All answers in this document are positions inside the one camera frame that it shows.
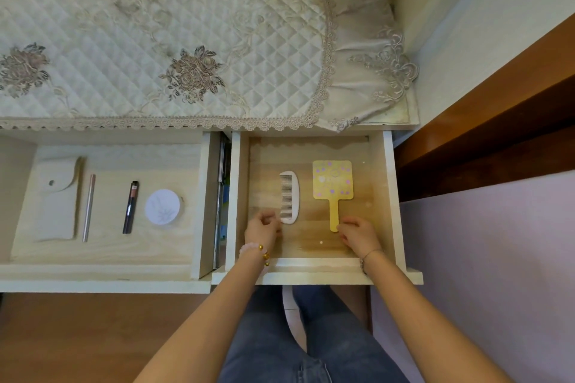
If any small white drawer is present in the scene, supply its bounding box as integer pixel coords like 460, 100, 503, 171
211, 129, 425, 286

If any cream dressing table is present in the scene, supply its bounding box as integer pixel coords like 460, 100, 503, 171
0, 0, 575, 145

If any thin silver chain bracelet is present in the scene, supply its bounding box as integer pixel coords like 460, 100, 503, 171
359, 248, 386, 276

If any person's right leg in jeans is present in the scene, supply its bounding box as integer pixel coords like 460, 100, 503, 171
292, 284, 410, 383

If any person's left forearm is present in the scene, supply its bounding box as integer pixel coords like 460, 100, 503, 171
132, 254, 270, 383

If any person's right hand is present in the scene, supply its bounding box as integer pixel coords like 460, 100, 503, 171
335, 216, 385, 262

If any person's right forearm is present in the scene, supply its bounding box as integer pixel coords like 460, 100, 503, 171
361, 252, 515, 383

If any person's left hand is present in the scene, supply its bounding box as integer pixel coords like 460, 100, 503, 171
244, 211, 284, 258

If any person's left leg in jeans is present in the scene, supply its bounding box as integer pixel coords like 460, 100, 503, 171
219, 286, 311, 383

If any person's leg in jeans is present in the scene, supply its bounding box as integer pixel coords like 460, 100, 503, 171
219, 286, 311, 383
292, 284, 410, 383

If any white round compact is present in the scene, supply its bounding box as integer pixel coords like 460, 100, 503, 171
144, 189, 185, 226

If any black lipstick tube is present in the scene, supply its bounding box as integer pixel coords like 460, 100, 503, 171
122, 180, 140, 235

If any beige snap pouch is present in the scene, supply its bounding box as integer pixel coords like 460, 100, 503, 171
34, 156, 84, 242

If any quilted lace table cloth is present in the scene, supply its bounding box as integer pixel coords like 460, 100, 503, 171
0, 0, 421, 133

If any wide white drawer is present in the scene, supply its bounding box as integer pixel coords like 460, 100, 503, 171
0, 131, 225, 294

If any dark brown wooden trim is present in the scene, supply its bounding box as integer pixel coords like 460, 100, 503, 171
393, 12, 575, 204

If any pink bead bracelet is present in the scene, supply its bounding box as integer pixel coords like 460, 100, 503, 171
238, 241, 272, 268

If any thin metal straw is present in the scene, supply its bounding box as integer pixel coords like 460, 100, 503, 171
81, 174, 96, 243

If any yellow hand mirror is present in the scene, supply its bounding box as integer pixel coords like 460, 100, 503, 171
312, 160, 353, 233

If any white comb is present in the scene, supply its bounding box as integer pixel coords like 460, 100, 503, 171
279, 170, 301, 225

